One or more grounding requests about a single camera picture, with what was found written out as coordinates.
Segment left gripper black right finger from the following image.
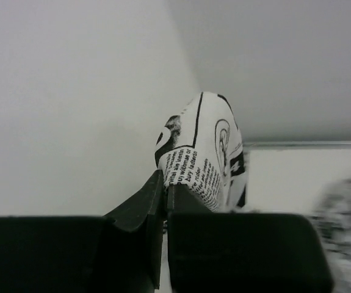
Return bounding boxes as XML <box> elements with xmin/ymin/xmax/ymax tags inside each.
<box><xmin>167</xmin><ymin>185</ymin><xmax>334</xmax><ymax>293</ymax></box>

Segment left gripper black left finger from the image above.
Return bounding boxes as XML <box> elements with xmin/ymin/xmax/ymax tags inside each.
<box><xmin>0</xmin><ymin>171</ymin><xmax>164</xmax><ymax>292</ymax></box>

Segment newspaper print trousers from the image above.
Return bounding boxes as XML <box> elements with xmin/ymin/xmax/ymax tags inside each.
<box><xmin>155</xmin><ymin>92</ymin><xmax>351</xmax><ymax>292</ymax></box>

